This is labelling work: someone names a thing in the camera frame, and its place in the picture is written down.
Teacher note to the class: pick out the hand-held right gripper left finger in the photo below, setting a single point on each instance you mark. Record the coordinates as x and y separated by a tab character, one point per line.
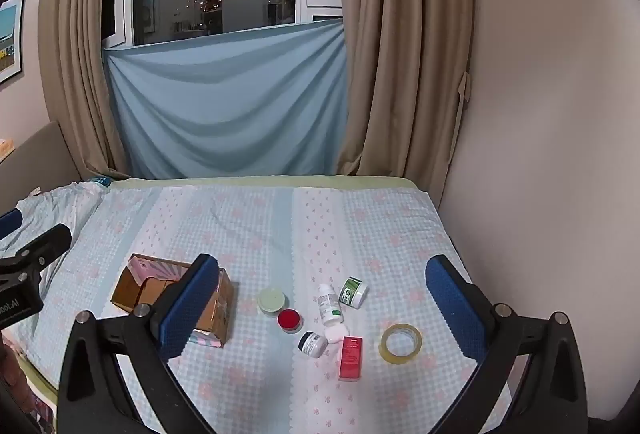
192	309

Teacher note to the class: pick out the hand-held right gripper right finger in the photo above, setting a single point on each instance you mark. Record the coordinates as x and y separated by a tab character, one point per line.
455	309

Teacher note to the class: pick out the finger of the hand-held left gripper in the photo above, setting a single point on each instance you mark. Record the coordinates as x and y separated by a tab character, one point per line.
9	221
47	241

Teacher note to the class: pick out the brown cardboard box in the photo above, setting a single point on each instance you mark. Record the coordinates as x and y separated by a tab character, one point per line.
150	291

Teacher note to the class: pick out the yellowish tape roll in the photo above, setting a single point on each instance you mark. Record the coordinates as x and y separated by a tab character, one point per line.
414	339

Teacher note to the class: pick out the pale green round jar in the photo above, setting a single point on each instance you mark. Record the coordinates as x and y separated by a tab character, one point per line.
272	302

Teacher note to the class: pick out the red round lid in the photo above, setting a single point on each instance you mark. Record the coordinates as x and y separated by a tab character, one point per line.
289	320

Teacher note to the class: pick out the green and white jar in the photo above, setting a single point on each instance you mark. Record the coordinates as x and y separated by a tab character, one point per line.
353	292

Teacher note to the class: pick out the red carton box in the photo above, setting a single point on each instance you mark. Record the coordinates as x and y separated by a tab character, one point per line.
351	357

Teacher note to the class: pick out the white round cap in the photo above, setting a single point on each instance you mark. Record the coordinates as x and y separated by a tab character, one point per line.
335	333

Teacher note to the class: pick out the white jar with black label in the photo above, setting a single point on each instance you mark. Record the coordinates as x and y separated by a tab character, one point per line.
312	342

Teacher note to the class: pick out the white bottle with green label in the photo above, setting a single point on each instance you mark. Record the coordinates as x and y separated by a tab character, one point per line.
329	301

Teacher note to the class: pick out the person's left hand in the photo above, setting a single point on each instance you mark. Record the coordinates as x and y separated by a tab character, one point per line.
14	379

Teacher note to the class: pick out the crumpled light blue quilt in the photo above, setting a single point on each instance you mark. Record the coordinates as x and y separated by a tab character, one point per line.
50	209

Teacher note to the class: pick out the beige padded headboard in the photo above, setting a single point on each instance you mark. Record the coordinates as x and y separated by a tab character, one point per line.
40	159

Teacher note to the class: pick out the checked floral blanket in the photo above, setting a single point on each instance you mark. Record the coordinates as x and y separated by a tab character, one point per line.
300	234

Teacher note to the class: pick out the light blue cloth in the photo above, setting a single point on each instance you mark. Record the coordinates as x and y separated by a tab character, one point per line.
230	109

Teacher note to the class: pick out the framed wall picture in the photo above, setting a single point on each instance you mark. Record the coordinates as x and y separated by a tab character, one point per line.
10	39

